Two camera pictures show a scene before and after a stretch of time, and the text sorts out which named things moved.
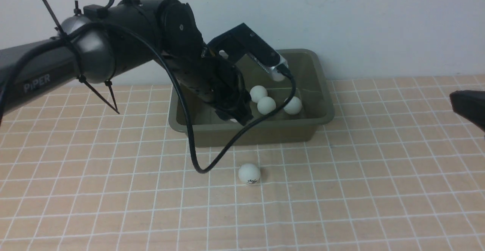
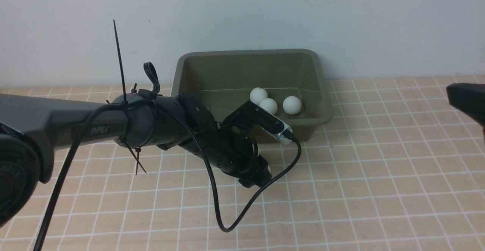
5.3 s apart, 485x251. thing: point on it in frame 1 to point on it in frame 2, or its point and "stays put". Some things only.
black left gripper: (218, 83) to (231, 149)
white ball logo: (294, 105) stays put
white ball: (257, 92) stays put
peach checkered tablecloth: (394, 168) stays put
